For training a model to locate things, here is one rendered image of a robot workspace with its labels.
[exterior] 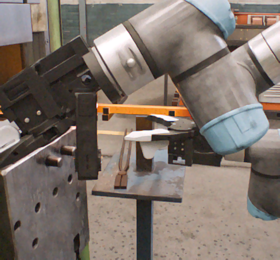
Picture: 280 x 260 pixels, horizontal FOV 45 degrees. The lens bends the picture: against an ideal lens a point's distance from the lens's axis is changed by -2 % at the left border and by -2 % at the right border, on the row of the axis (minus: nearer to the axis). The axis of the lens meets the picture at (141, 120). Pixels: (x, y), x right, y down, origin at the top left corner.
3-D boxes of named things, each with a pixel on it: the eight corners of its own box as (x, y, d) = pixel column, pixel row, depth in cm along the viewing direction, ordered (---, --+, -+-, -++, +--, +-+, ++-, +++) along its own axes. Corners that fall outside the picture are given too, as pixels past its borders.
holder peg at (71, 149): (77, 154, 97) (77, 145, 96) (73, 157, 95) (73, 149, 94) (65, 152, 98) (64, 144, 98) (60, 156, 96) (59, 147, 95)
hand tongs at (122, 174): (124, 130, 171) (124, 127, 170) (133, 130, 171) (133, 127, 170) (114, 189, 114) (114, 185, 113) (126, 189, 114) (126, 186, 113)
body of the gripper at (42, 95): (3, 82, 42) (83, 31, 42) (42, 136, 45) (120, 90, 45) (-16, 96, 35) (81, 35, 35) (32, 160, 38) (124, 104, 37)
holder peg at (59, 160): (64, 165, 90) (63, 155, 89) (59, 169, 88) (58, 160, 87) (51, 163, 91) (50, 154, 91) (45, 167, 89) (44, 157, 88)
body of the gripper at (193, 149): (164, 163, 74) (220, 171, 71) (165, 126, 71) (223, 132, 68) (171, 150, 81) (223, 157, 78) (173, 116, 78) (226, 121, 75)
